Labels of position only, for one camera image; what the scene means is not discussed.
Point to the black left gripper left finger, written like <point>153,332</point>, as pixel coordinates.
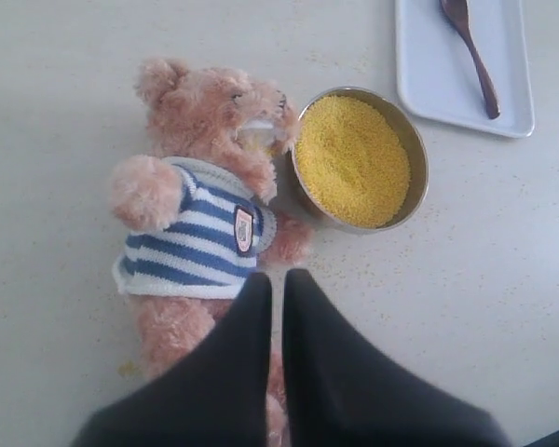
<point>215,396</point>

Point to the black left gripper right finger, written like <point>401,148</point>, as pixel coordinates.
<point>343,391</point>

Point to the dark wooden spoon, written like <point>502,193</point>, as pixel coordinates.
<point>457,13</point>

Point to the white rectangular plastic tray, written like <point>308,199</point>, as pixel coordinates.
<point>436,77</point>

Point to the steel bowl of yellow millet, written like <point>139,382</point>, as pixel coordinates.
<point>359,164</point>

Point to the teddy bear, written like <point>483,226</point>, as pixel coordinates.
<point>198,205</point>

